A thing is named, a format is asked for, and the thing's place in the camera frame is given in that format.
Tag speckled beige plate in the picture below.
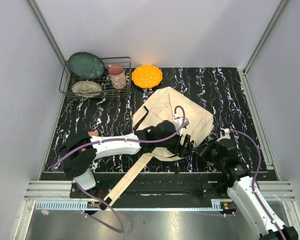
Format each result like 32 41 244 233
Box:
71 81 102 98

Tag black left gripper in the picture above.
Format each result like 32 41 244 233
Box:
156 129 192 159

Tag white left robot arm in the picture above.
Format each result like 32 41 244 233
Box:
57 117 191 198

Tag cream canvas backpack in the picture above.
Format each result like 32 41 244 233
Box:
104 87 214 206

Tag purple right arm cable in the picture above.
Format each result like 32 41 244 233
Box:
224 129 287 240

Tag grey wire dish rack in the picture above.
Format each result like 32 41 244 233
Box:
58 56 132 99

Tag salmon leather wallet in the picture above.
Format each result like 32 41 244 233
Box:
81 131 99 152

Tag aluminium front rail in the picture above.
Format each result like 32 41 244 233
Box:
24 181 296 201

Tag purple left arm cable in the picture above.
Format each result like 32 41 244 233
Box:
51 105 187 234

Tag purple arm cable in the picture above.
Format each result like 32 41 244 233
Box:
224 129 287 240
51 105 187 234

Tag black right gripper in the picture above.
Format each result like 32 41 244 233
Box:
192 138 225 166

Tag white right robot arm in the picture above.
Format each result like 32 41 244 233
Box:
194 138 299 240

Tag yellow polka dot plate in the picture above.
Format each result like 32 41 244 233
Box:
131 65 163 89

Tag dark teal plate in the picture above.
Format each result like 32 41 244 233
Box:
68 52 105 80

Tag pink ghost pattern mug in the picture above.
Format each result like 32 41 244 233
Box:
107 64 127 89

